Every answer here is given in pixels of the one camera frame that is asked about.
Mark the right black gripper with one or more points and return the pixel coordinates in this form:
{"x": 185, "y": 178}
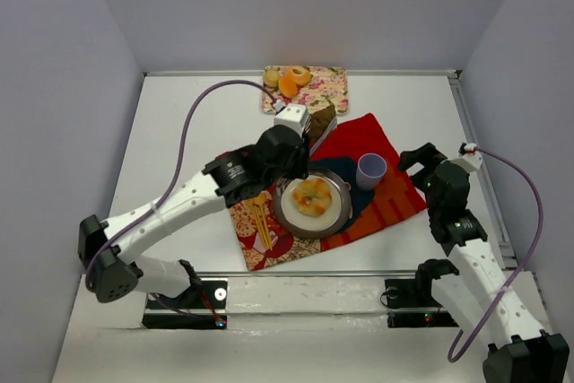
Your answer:
{"x": 430, "y": 164}

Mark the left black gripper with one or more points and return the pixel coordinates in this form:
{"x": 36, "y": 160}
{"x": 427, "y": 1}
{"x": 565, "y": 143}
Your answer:
{"x": 307, "y": 137}

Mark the dark brown chocolate bread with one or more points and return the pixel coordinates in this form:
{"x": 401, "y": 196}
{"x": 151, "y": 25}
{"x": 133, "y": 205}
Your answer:
{"x": 319, "y": 122}

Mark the ring shaped twisted bread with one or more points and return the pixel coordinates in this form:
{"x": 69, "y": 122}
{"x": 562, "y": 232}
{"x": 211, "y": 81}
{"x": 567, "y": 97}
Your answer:
{"x": 312, "y": 197}

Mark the orange topped bread bun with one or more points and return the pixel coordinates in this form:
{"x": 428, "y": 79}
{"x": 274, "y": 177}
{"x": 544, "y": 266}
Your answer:
{"x": 287, "y": 87}

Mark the metal tongs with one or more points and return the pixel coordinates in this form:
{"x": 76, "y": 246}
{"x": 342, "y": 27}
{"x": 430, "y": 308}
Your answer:
{"x": 314, "y": 145}

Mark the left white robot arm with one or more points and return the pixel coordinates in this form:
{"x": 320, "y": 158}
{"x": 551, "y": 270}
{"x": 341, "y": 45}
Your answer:
{"x": 113, "y": 250}

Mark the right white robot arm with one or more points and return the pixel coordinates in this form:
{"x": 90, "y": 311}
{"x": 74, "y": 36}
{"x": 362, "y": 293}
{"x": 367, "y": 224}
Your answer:
{"x": 469, "y": 283}

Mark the round pale bread roll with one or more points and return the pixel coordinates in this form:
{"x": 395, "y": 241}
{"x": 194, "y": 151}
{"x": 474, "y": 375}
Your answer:
{"x": 271, "y": 78}

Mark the lilac plastic cup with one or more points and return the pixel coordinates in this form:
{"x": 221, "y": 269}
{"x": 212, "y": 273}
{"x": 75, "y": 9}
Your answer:
{"x": 371, "y": 168}

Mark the yellow plastic fork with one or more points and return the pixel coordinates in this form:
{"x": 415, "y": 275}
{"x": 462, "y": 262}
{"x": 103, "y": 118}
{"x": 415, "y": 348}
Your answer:
{"x": 256, "y": 221}

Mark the steel plate white centre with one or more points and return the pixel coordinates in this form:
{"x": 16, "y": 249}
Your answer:
{"x": 308, "y": 226}

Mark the floral serving tray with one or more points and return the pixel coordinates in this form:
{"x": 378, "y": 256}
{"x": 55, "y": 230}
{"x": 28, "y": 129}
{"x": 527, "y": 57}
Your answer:
{"x": 328, "y": 87}

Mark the red patterned placemat cloth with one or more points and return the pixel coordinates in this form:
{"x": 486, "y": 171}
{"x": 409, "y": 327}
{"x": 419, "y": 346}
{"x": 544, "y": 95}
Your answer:
{"x": 393, "y": 200}

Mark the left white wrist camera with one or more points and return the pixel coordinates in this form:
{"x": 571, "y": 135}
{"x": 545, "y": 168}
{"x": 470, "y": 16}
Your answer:
{"x": 294, "y": 116}

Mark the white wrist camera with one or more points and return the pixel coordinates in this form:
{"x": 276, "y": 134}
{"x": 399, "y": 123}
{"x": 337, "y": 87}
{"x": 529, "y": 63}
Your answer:
{"x": 468, "y": 158}
{"x": 294, "y": 116}

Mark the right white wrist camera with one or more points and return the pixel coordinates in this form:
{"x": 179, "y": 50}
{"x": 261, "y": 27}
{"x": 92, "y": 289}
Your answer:
{"x": 468, "y": 158}

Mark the aluminium right side rail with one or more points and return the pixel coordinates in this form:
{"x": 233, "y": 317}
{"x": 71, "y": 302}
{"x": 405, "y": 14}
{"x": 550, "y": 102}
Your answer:
{"x": 483, "y": 201}

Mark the aluminium rail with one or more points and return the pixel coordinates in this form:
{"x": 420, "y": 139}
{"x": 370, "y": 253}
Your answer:
{"x": 328, "y": 273}
{"x": 483, "y": 201}

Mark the aluminium front rail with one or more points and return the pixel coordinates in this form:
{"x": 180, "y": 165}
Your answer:
{"x": 328, "y": 273}

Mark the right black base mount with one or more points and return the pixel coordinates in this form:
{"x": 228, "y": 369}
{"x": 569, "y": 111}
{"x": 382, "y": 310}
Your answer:
{"x": 406, "y": 308}

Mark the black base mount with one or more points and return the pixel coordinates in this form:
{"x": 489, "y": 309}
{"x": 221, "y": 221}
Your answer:
{"x": 406, "y": 308}
{"x": 204, "y": 308}

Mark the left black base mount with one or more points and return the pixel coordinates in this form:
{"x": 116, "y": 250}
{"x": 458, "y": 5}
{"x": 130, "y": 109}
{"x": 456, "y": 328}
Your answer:
{"x": 204, "y": 308}

